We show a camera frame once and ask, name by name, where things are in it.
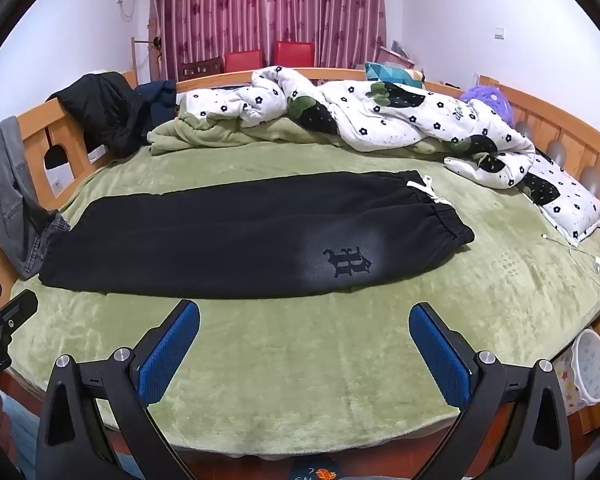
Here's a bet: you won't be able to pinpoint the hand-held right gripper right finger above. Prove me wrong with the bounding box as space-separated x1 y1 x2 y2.
408 302 573 480

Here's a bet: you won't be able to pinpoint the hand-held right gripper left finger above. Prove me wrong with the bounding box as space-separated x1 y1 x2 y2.
35 299 201 480

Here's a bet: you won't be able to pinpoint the black pants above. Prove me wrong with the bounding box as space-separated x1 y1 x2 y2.
39 170 476 300

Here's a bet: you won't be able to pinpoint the person's left forearm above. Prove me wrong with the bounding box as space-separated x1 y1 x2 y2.
0 385 43 480

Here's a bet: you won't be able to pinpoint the green plush bed sheet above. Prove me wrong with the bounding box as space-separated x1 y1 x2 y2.
7 137 600 453

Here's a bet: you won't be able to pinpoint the grey jeans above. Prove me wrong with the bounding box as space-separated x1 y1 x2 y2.
0 116 71 281

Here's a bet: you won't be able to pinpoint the star print waste basket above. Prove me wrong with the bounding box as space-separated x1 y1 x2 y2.
552 327 600 416

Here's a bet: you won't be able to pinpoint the white floral pillow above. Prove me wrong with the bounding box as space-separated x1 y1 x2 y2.
517 152 600 243

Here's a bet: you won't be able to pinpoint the black jacket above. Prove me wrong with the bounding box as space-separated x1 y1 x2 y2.
47 72 153 158

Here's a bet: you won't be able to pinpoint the bunched green blanket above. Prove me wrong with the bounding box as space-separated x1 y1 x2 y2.
147 112 456 162

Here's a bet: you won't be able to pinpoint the white floral quilt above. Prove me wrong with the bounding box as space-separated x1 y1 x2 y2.
186 66 537 190

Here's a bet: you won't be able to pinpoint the navy garment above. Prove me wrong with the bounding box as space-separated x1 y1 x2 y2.
135 80 178 138

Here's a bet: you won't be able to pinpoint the purple plush cushion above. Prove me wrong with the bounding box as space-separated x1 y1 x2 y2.
460 85 516 128

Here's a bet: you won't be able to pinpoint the wooden coat rack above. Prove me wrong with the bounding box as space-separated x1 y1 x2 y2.
130 20 164 86

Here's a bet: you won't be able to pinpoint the teal patterned pillow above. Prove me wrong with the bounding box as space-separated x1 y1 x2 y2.
364 61 426 90

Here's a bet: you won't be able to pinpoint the brown wooden chair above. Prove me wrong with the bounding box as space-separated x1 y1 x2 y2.
179 58 224 81

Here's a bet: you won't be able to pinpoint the red chair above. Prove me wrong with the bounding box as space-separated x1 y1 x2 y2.
224 50 264 74
273 41 315 69

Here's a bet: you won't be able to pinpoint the red floral curtain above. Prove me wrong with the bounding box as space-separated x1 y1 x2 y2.
150 0 387 81

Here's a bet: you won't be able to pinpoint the white charging cable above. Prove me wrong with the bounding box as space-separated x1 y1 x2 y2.
540 232 600 293

